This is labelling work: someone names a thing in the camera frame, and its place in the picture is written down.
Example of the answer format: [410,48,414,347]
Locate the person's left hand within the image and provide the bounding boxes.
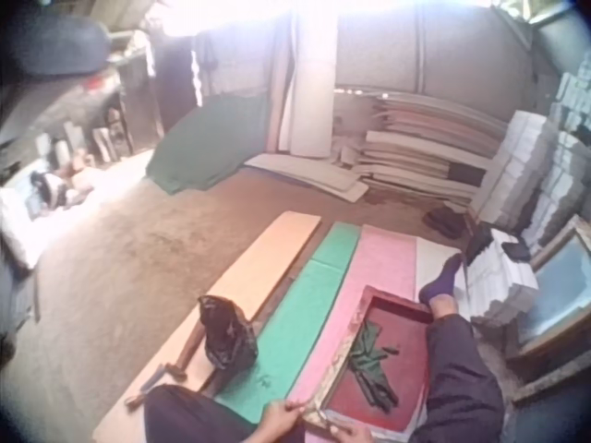
[251,399,309,443]

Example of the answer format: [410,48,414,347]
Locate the person's right hand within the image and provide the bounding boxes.
[330,422,371,443]

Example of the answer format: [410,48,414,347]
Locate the wooden screen printing frame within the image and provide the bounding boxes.
[300,284,436,440]

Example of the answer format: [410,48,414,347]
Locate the dark green rag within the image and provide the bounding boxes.
[348,320,402,413]

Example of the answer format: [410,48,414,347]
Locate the green sheet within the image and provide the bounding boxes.
[214,221,364,424]

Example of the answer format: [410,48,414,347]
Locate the person's legs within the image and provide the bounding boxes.
[142,252,505,443]

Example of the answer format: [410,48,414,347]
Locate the black plastic bag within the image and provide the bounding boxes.
[197,293,260,371]

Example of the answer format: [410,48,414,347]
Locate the pink sheet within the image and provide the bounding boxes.
[284,224,419,410]

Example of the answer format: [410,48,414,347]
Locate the orange board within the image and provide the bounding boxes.
[91,210,323,443]

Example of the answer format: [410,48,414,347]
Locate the white sheet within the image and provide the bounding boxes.
[409,237,464,306]

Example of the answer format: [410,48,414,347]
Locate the hammer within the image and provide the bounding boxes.
[124,363,189,409]

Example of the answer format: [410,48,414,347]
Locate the low stack of white paper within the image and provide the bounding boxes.
[464,227,540,328]

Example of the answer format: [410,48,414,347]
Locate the black sandals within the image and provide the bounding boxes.
[423,206,468,240]

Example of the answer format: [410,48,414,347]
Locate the small black object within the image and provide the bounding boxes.
[501,241,531,263]

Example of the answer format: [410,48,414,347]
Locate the heap of stacked boards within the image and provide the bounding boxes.
[243,84,510,205]

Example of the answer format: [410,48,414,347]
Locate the tall stack of white paper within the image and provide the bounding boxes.
[469,109,562,234]

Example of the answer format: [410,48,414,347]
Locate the large green cloth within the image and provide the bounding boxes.
[144,93,270,196]

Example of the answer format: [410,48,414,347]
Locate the leaning white board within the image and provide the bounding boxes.
[286,0,339,159]

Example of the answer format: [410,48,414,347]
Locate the heap of clutter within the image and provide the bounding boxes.
[0,168,101,271]

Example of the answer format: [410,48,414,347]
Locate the shelf with bottles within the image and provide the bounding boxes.
[34,99,142,170]

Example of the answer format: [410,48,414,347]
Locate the hanging dark clothing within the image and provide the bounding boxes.
[150,25,207,139]

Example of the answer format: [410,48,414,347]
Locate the wooden frame with blue screen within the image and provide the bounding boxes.
[504,213,591,366]

